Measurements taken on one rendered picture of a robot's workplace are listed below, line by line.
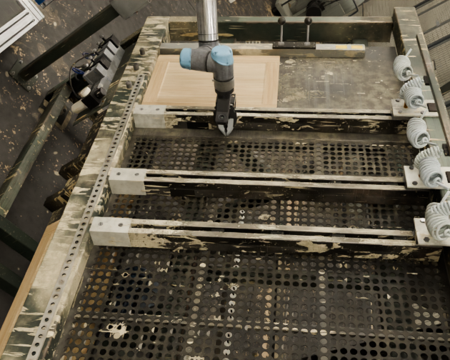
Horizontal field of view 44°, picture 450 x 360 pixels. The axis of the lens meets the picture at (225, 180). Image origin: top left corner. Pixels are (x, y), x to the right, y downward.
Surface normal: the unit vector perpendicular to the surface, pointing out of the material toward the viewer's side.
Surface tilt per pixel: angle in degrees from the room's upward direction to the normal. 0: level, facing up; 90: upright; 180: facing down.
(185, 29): 90
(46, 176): 0
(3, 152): 0
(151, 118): 90
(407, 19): 57
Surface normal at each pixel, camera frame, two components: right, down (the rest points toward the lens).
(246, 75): -0.05, -0.73
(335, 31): -0.11, 0.69
